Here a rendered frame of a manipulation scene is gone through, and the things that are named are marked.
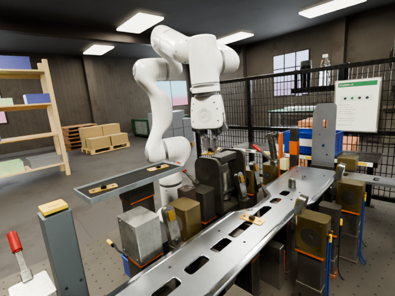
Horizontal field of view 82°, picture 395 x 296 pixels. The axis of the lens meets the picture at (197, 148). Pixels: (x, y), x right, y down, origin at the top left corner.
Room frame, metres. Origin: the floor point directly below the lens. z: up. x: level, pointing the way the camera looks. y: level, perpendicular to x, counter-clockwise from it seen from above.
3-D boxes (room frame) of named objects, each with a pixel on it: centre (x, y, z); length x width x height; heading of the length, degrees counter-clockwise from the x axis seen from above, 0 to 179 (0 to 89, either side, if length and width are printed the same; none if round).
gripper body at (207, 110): (0.71, -0.04, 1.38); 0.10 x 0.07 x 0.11; 62
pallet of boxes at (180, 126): (6.83, 0.73, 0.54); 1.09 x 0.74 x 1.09; 129
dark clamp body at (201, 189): (0.84, 0.01, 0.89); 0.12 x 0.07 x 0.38; 45
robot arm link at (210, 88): (0.71, -0.04, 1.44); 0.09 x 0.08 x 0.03; 62
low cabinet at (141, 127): (9.87, 1.49, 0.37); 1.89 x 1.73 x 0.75; 130
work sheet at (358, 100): (1.36, -0.96, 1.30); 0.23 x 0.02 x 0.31; 45
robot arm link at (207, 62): (0.71, -0.04, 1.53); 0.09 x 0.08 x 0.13; 115
